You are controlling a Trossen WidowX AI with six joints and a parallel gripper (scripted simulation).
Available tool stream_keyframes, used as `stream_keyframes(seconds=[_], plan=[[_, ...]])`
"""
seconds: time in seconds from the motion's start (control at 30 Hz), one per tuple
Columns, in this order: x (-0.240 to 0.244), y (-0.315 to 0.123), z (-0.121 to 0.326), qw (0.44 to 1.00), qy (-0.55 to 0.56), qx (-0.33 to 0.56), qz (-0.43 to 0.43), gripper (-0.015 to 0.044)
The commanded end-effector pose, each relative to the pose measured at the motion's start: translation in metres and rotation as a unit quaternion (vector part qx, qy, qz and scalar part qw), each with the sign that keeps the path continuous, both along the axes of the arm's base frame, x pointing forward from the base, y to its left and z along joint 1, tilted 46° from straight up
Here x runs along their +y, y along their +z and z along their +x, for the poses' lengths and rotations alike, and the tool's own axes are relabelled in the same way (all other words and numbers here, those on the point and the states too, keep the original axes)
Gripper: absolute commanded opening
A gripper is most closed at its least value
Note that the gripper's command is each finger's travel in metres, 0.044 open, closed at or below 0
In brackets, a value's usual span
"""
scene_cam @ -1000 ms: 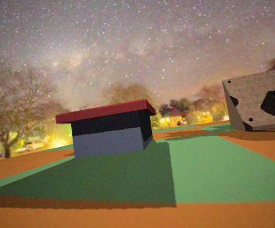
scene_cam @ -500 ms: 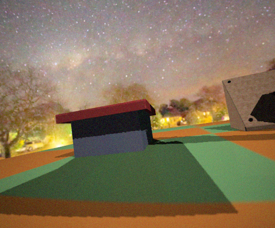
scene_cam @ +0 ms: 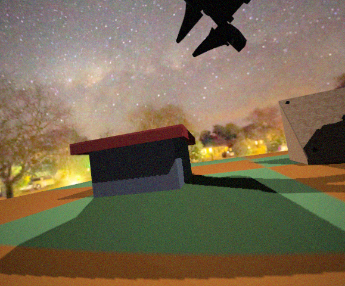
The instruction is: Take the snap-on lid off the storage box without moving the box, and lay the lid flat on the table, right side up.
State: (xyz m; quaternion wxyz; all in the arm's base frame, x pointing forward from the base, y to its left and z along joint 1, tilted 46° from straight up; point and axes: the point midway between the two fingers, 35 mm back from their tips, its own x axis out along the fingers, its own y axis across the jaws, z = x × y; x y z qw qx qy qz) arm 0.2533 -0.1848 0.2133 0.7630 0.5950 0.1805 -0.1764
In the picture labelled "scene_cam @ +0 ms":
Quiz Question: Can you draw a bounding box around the dark grey box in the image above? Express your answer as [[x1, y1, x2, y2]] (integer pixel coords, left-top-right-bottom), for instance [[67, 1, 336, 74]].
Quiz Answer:
[[89, 138, 192, 198]]

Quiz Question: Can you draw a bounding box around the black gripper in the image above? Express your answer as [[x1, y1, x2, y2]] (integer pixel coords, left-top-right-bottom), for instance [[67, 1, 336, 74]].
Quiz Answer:
[[176, 0, 251, 57]]

